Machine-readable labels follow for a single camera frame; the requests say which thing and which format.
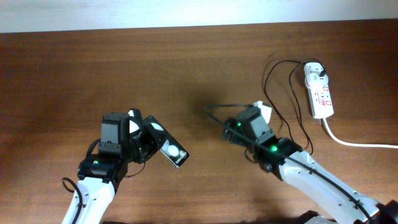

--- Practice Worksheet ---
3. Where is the white USB charger adapter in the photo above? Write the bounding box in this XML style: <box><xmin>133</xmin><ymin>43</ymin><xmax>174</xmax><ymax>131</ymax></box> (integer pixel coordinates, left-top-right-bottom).
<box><xmin>304</xmin><ymin>62</ymin><xmax>328</xmax><ymax>89</ymax></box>

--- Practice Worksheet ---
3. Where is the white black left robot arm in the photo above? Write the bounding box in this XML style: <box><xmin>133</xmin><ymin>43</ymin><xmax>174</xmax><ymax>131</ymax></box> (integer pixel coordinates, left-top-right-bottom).
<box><xmin>62</xmin><ymin>108</ymin><xmax>158</xmax><ymax>223</ymax></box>

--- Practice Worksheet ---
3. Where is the black smartphone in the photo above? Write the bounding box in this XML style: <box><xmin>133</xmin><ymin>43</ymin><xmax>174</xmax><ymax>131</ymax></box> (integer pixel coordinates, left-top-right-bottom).
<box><xmin>142</xmin><ymin>116</ymin><xmax>190</xmax><ymax>167</ymax></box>

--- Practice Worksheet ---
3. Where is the white power strip cord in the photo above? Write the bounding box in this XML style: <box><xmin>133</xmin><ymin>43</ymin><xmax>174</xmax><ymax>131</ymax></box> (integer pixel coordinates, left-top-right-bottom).
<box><xmin>320</xmin><ymin>117</ymin><xmax>398</xmax><ymax>149</ymax></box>

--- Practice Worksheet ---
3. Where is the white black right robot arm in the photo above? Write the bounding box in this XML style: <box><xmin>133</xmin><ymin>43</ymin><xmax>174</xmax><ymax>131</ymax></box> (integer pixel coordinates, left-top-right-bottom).
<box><xmin>223</xmin><ymin>106</ymin><xmax>397</xmax><ymax>223</ymax></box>

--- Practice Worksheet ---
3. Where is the black USB charging cable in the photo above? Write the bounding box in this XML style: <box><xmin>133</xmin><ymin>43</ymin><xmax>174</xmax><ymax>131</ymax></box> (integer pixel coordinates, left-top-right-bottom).
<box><xmin>262</xmin><ymin>58</ymin><xmax>327</xmax><ymax>155</ymax></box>

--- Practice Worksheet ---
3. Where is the white power strip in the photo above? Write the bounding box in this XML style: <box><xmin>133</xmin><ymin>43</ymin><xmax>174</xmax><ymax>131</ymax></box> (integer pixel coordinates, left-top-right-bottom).
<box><xmin>306</xmin><ymin>83</ymin><xmax>334</xmax><ymax>119</ymax></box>

